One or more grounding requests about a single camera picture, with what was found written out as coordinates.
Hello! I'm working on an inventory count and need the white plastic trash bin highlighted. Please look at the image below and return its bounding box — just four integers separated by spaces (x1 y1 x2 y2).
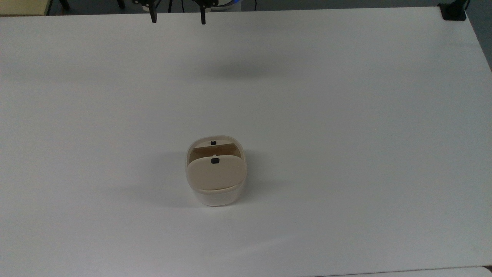
186 135 247 207

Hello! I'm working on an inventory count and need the beige trash bin lid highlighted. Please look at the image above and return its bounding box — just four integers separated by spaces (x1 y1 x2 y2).
186 155 247 191

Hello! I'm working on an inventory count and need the black Franka gripper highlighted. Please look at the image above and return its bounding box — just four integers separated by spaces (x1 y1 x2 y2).
132 0 216 25

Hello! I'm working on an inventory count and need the black table clamp mount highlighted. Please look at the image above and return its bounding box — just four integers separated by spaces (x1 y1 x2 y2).
437 0 470 21

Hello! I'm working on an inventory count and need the light wooden furniture board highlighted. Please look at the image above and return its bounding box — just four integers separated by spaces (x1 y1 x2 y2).
0 0 53 17

